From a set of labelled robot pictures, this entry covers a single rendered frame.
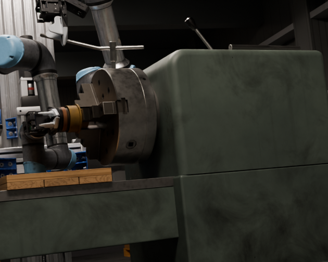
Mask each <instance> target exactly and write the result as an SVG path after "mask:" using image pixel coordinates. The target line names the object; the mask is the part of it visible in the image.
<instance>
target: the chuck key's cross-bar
mask: <svg viewBox="0 0 328 262"><path fill-rule="evenodd" d="M40 37H44V38H49V37H47V36H46V34H43V33H41V34H40ZM49 39H52V40H56V39H53V38H49ZM56 41H59V40H56ZM66 43H69V44H74V45H78V46H82V47H86V48H90V49H95V50H110V47H109V46H107V47H98V46H94V45H90V44H85V43H81V42H77V41H72V40H67V42H66ZM127 49H144V45H138V46H116V50H127Z"/></svg>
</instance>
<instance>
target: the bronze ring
mask: <svg viewBox="0 0 328 262"><path fill-rule="evenodd" d="M56 110H57V111H58V113H59V115H60V121H59V126H58V131H59V132H65V131H66V132H67V133H72V132H75V133H76V134H78V133H80V131H81V129H82V128H87V127H88V125H89V122H82V112H81V108H80V106H79V105H78V104H75V105H73V106H65V107H60V108H57V109H56Z"/></svg>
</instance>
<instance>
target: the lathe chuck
mask: <svg viewBox="0 0 328 262"><path fill-rule="evenodd" d="M91 80H92V83H93V86H94V89H95V92H96V94H97V98H98V101H99V103H100V104H101V103H102V102H116V101H117V100H121V98H124V100H126V101H127V110H128V112H127V113H126V114H123V112H119V113H117V114H116V115H114V116H113V117H111V118H110V119H108V120H107V121H101V122H89V126H90V125H99V126H103V125H106V129H105V131H104V132H103V139H102V154H101V163H100V164H101V165H102V166H118V165H132V164H134V163H135V162H136V161H137V160H138V159H139V158H140V156H141V154H142V151H143V148H144V144H145V138H146V129H147V112H146V102H145V97H144V92H143V89H142V86H141V82H140V80H139V79H138V77H137V75H136V74H135V73H134V71H132V70H131V69H129V68H117V69H114V68H101V69H98V70H97V71H96V72H95V73H94V75H93V77H92V79H91ZM129 140H135V141H136V145H135V146H134V147H133V148H131V149H129V148H127V147H126V144H127V142H128V141H129Z"/></svg>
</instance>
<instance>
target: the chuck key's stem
mask: <svg viewBox="0 0 328 262"><path fill-rule="evenodd" d="M109 47H110V61H111V68H114V69H116V61H117V50H116V42H109Z"/></svg>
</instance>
